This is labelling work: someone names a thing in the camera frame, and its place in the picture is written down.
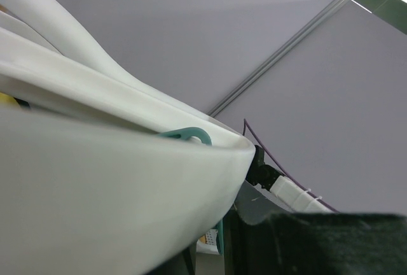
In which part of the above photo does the white plastic basket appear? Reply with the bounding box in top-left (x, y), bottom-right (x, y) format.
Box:
top-left (197, 229), bottom-right (219, 255)

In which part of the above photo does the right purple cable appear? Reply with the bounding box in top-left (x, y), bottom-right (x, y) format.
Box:
top-left (243, 118), bottom-right (341, 214)

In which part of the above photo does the teal clothespin front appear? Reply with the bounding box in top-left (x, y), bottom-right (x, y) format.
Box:
top-left (158, 127), bottom-right (224, 255)

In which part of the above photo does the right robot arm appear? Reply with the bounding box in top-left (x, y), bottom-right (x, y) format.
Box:
top-left (246, 145), bottom-right (334, 213)

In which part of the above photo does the yellow cloth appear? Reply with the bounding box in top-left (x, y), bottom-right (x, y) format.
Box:
top-left (0, 93), bottom-right (20, 107)

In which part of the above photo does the white round clip hanger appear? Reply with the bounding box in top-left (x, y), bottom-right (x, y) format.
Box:
top-left (1, 0), bottom-right (254, 274)

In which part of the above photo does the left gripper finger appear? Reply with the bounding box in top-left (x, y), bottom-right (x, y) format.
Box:
top-left (224, 182), bottom-right (406, 274)

